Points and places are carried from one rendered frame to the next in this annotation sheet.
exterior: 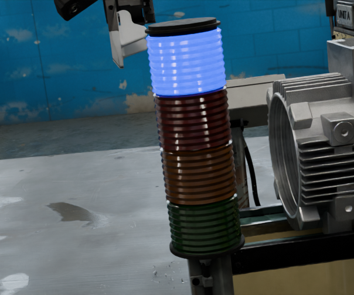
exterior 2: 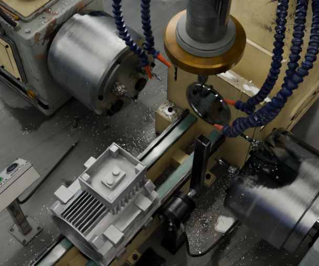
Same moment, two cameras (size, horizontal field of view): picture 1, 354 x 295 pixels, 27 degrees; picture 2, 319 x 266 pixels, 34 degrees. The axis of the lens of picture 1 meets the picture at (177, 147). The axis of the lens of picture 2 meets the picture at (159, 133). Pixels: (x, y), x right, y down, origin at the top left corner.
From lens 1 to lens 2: 1.02 m
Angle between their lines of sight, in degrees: 56
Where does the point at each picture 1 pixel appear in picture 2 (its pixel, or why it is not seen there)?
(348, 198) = (122, 253)
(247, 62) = not seen: outside the picture
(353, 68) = (111, 208)
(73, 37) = not seen: outside the picture
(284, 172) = (64, 225)
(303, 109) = (99, 241)
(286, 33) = not seen: outside the picture
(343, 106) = (109, 219)
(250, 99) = (20, 188)
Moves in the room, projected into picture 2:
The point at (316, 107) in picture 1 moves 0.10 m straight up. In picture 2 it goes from (97, 229) to (93, 210)
